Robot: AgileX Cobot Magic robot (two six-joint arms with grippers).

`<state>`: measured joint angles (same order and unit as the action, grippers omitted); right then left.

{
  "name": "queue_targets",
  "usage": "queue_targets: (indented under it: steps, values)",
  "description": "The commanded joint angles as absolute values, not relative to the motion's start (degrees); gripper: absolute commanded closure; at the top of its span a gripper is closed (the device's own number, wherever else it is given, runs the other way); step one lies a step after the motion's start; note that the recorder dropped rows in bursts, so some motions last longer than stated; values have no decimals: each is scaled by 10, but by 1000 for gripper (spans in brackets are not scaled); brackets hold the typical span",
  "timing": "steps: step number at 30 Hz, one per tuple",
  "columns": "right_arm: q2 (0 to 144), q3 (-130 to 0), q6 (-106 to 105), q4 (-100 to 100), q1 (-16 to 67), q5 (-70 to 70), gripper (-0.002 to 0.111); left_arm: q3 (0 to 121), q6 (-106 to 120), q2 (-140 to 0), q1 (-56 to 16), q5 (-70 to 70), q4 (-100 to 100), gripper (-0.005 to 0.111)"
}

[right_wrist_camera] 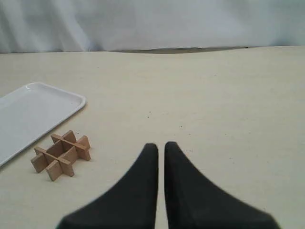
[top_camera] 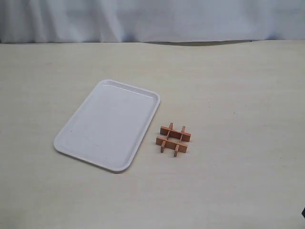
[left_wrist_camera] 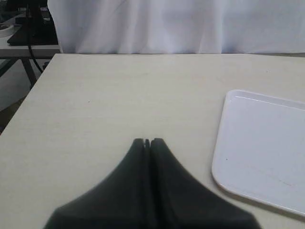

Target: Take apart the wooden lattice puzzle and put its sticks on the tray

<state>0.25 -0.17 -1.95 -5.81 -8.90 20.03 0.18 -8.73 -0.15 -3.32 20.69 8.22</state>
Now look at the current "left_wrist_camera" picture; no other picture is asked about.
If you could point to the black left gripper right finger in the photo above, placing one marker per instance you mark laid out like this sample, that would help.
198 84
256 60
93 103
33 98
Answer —
182 202

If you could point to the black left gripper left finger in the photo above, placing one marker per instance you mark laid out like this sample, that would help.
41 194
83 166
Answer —
120 201

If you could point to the white plastic tray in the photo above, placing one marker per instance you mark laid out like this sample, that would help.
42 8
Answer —
260 150

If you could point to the white curtain backdrop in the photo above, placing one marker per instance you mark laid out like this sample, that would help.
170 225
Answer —
179 26

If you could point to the grey side table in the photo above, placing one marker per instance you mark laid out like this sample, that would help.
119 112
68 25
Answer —
11 54

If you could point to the black monitor stand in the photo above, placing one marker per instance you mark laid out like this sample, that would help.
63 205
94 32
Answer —
35 28

